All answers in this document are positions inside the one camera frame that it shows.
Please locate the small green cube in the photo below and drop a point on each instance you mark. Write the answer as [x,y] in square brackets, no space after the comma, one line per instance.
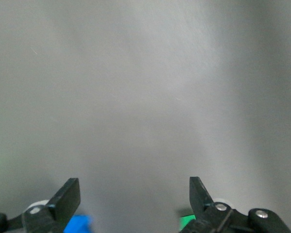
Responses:
[186,222]

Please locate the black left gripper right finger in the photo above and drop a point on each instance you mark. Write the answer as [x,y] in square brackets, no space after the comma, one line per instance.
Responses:
[201,201]

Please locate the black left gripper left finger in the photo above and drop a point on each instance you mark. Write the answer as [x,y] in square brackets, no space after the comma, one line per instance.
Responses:
[63,201]

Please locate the dark grey table mat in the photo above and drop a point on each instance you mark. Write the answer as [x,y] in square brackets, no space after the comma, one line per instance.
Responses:
[145,97]

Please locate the blue plastic storage bin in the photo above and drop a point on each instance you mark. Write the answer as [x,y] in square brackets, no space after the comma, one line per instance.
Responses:
[80,224]

